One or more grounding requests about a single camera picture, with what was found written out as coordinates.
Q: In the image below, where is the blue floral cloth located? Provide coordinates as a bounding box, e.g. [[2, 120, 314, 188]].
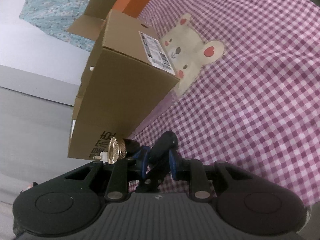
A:
[[19, 0, 100, 52]]

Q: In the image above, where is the purple checkered blanket with bear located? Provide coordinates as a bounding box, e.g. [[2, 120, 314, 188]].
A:
[[127, 0, 320, 208]]

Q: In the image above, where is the gold ribbed round lid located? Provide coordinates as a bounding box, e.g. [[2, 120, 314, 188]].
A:
[[107, 137, 142, 165]]

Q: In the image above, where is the black oval case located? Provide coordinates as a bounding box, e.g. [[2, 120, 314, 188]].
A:
[[147, 131, 178, 167]]

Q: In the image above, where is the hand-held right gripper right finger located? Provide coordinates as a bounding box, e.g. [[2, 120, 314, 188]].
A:
[[168, 150, 255, 201]]

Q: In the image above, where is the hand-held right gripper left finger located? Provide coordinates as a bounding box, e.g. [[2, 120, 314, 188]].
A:
[[54, 146, 152, 202]]

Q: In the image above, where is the brown cardboard box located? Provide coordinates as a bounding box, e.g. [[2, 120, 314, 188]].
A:
[[67, 9, 180, 161]]

